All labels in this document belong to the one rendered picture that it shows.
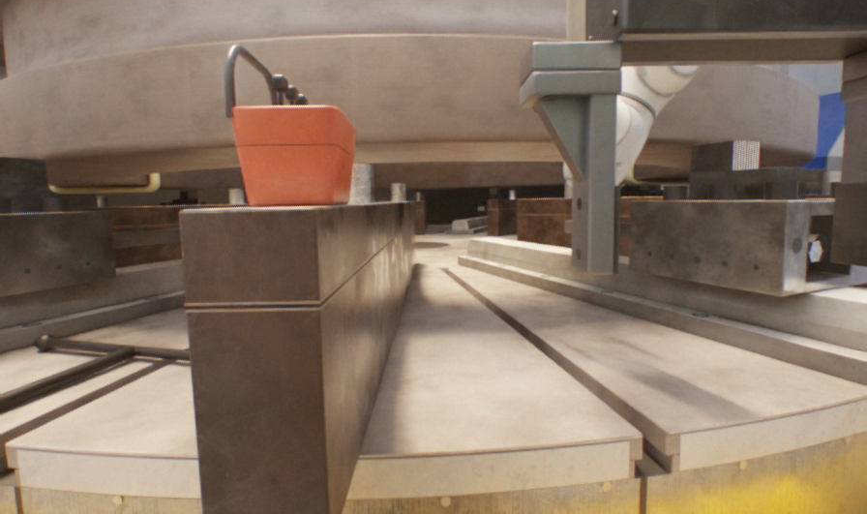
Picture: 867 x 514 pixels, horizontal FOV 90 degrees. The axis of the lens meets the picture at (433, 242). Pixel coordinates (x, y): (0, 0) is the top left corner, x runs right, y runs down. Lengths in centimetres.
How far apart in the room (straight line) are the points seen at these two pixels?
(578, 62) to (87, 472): 90
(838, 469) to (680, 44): 109
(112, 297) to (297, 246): 140
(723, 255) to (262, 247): 111
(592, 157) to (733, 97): 154
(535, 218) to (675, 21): 268
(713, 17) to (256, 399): 49
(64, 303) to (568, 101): 167
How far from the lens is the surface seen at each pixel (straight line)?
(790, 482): 115
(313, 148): 59
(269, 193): 61
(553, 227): 282
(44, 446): 99
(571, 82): 21
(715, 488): 102
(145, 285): 189
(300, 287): 47
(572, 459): 80
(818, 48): 28
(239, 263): 49
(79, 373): 125
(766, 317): 137
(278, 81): 64
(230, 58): 64
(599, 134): 21
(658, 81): 83
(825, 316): 132
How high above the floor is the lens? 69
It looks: 6 degrees down
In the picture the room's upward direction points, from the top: 1 degrees counter-clockwise
